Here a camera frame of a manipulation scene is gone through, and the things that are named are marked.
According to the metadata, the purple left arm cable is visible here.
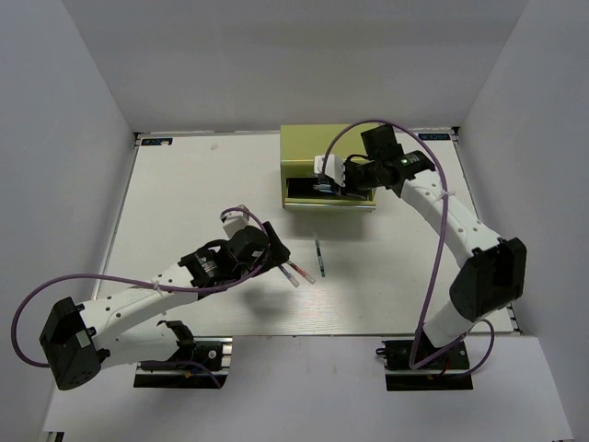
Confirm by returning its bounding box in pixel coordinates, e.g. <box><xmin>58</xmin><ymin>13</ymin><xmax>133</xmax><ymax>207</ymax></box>
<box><xmin>9</xmin><ymin>207</ymin><xmax>272</xmax><ymax>388</ymax></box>

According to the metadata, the green capped clear pen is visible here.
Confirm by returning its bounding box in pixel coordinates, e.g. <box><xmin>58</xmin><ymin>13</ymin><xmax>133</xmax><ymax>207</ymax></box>
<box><xmin>314</xmin><ymin>234</ymin><xmax>326</xmax><ymax>278</ymax></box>

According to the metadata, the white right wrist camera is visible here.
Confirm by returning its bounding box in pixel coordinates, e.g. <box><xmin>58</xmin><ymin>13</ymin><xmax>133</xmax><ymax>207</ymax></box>
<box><xmin>313</xmin><ymin>154</ymin><xmax>345</xmax><ymax>188</ymax></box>

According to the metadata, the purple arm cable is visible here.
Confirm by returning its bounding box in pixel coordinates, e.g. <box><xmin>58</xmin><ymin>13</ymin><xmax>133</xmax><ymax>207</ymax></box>
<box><xmin>321</xmin><ymin>119</ymin><xmax>496</xmax><ymax>378</ymax></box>
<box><xmin>9</xmin><ymin>207</ymin><xmax>272</xmax><ymax>388</ymax></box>

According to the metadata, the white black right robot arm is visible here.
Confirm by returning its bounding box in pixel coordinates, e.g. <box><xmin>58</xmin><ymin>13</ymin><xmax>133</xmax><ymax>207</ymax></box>
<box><xmin>341</xmin><ymin>121</ymin><xmax>527</xmax><ymax>370</ymax></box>

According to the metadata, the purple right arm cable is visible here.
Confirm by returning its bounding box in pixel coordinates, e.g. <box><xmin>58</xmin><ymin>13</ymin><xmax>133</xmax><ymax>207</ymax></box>
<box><xmin>321</xmin><ymin>119</ymin><xmax>496</xmax><ymax>378</ymax></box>

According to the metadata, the blue right corner label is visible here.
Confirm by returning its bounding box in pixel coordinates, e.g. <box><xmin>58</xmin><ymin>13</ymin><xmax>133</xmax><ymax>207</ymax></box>
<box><xmin>418</xmin><ymin>133</ymin><xmax>451</xmax><ymax>141</ymax></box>

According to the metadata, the green top drawer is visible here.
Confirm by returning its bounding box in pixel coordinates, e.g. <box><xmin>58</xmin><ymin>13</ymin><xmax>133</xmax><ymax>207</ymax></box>
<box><xmin>282</xmin><ymin>177</ymin><xmax>376</xmax><ymax>213</ymax></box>

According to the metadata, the blue corner label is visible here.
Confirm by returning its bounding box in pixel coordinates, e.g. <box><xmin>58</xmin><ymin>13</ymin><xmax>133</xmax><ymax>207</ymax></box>
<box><xmin>141</xmin><ymin>137</ymin><xmax>173</xmax><ymax>146</ymax></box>
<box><xmin>418</xmin><ymin>133</ymin><xmax>451</xmax><ymax>141</ymax></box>

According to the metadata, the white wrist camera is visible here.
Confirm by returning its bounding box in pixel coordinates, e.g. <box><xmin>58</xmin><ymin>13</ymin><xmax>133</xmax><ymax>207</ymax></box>
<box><xmin>220</xmin><ymin>211</ymin><xmax>250</xmax><ymax>238</ymax></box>
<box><xmin>313</xmin><ymin>154</ymin><xmax>345</xmax><ymax>188</ymax></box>

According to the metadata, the green metal tool chest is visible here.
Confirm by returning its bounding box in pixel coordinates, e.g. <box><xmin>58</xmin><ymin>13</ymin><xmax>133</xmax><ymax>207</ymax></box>
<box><xmin>280</xmin><ymin>123</ymin><xmax>375</xmax><ymax>212</ymax></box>

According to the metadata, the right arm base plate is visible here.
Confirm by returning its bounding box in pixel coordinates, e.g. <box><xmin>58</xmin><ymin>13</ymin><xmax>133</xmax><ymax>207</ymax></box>
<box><xmin>375</xmin><ymin>339</ymin><xmax>473</xmax><ymax>392</ymax></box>

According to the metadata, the red ink clear pen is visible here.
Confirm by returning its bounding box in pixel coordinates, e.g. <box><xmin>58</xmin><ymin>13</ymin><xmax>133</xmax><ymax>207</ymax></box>
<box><xmin>287</xmin><ymin>261</ymin><xmax>316</xmax><ymax>285</ymax></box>

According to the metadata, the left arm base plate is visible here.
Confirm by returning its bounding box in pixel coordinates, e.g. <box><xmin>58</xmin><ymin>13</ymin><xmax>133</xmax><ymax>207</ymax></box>
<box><xmin>133</xmin><ymin>337</ymin><xmax>233</xmax><ymax>390</ymax></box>

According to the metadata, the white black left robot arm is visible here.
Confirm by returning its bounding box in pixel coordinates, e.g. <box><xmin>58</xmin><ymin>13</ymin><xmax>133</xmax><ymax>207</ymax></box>
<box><xmin>40</xmin><ymin>222</ymin><xmax>291</xmax><ymax>390</ymax></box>

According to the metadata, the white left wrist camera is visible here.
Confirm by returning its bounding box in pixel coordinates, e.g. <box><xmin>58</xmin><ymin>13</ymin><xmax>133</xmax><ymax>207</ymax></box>
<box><xmin>220</xmin><ymin>211</ymin><xmax>250</xmax><ymax>238</ymax></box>

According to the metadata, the purple ink clear pen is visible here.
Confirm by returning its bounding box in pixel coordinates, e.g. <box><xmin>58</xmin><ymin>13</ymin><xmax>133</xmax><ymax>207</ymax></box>
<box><xmin>278</xmin><ymin>265</ymin><xmax>300</xmax><ymax>287</ymax></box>

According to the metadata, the blue left corner label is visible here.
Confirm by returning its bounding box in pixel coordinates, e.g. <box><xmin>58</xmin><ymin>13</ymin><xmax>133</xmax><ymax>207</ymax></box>
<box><xmin>141</xmin><ymin>137</ymin><xmax>173</xmax><ymax>146</ymax></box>

